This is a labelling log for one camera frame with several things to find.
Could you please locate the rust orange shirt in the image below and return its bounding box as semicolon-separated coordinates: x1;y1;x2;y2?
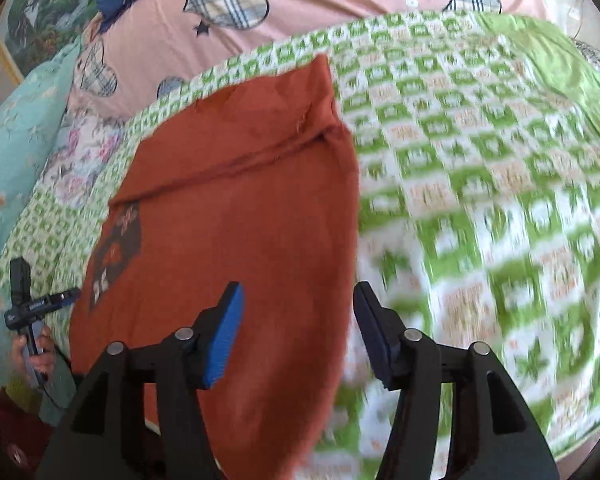
69;52;361;480

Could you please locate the teal floral pillow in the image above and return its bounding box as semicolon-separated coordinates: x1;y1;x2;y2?
0;42;83;411

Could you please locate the pink quilt with plaid hearts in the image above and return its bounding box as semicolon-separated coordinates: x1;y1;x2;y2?
65;0;546;126

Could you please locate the pink floral white cloth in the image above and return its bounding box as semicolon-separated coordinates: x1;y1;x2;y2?
42;109;127;207

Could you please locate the framed landscape painting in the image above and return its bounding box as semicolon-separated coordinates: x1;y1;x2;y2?
0;0;103;86

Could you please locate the person's left hand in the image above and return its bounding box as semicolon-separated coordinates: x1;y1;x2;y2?
11;327;57;387

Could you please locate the green checkered blanket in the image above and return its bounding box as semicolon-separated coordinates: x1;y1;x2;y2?
0;9;600;480

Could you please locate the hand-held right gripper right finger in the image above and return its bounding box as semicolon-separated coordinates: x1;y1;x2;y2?
352;281;561;480

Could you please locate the person's dark red clothing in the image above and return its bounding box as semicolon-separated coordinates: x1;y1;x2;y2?
0;385;61;480

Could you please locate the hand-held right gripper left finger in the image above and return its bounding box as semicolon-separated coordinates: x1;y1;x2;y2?
35;281;246;480

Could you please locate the person's left forearm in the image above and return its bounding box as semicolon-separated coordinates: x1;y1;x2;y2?
0;375;46;413

